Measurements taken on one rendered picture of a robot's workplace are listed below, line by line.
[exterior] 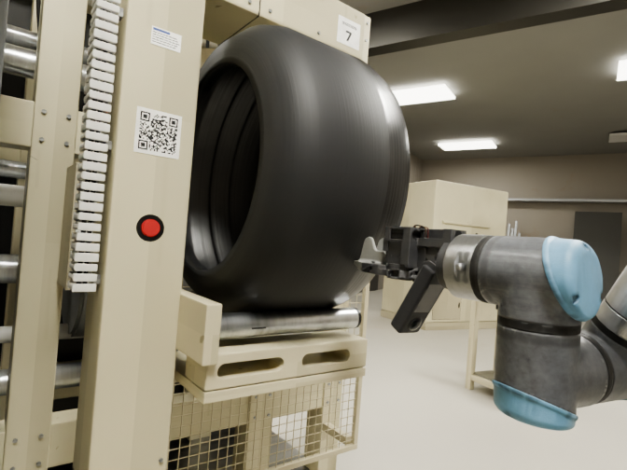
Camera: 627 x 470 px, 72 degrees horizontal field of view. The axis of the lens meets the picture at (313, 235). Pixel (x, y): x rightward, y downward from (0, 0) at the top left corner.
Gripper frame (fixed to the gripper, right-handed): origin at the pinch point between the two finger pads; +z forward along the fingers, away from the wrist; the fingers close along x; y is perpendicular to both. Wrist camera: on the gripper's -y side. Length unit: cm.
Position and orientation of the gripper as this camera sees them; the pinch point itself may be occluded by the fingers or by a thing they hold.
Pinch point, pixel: (360, 267)
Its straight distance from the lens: 77.7
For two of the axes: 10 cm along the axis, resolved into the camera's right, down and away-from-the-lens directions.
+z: -6.0, -0.4, 8.0
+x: -7.9, -0.7, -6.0
